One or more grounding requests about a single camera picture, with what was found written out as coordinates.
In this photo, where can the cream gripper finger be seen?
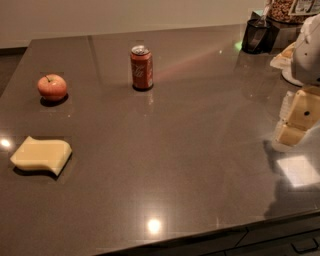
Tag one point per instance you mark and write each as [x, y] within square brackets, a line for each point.
[299, 112]

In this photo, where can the red coke can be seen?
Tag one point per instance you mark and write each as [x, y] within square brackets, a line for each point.
[141, 68]

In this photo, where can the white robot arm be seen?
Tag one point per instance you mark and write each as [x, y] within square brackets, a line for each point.
[305, 63]

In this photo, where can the yellow wavy sponge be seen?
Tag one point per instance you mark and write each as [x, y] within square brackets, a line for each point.
[42, 155]

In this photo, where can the white plate with snack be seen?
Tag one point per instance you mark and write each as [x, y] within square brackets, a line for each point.
[283, 62]

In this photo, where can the black cup holder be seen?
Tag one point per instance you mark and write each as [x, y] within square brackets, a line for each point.
[259, 38]

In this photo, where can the jar of nuts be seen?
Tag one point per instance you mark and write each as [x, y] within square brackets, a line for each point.
[293, 11]

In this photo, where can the red apple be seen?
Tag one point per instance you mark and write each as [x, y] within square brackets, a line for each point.
[52, 87]

